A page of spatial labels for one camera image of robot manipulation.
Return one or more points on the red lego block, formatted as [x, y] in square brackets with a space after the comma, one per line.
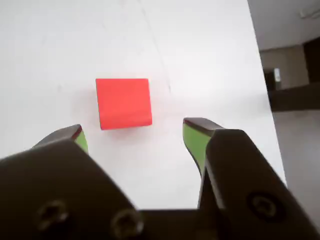
[122, 102]

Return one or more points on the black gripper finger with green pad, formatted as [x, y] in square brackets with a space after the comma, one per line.
[250, 177]
[50, 182]

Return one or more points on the dark low furniture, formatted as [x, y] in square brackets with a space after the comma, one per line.
[295, 97]

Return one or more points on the white cabinet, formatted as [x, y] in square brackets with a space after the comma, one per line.
[280, 22]

